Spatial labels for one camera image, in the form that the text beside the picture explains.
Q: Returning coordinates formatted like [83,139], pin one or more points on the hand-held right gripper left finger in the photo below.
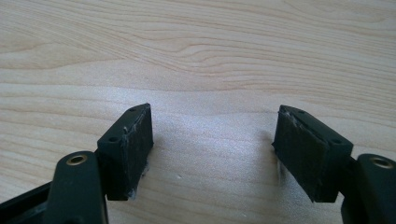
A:
[124,161]

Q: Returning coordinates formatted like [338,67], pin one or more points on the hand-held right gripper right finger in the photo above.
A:
[306,158]

